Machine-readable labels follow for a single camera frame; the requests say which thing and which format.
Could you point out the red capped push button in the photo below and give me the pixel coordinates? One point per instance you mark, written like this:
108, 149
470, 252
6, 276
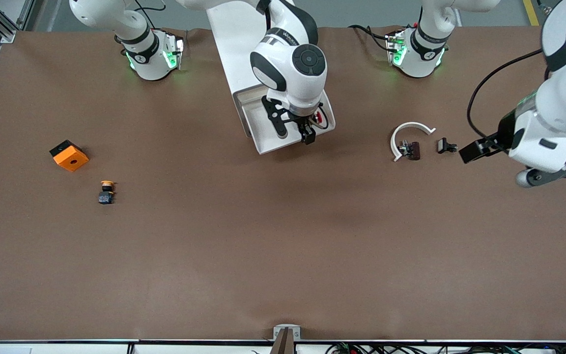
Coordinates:
318, 117

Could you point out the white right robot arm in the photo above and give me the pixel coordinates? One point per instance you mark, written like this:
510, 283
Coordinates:
293, 73

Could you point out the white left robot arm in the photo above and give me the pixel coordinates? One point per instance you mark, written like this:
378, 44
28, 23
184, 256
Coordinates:
420, 54

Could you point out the yellow capped push button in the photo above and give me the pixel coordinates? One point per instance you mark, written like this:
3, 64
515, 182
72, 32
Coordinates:
106, 197

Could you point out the small black component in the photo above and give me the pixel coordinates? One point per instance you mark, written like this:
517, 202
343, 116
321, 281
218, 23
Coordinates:
442, 145

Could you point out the dark brown clip component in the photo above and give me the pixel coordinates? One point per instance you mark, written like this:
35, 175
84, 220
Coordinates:
414, 150

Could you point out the brown table cover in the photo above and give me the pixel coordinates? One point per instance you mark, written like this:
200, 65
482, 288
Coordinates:
283, 246

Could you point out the orange box with hole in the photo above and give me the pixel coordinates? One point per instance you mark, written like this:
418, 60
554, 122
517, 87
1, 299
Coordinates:
71, 160

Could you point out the grey metal bracket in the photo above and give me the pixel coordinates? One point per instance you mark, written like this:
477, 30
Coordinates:
278, 330

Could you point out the dark camera pole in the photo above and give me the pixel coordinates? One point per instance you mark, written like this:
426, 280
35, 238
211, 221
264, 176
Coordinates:
283, 345

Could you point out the aluminium frame post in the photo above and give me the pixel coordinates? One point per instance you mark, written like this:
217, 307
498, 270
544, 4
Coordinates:
5, 37

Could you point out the white table edge rail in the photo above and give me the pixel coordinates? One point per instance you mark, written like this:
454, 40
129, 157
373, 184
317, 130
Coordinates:
67, 348

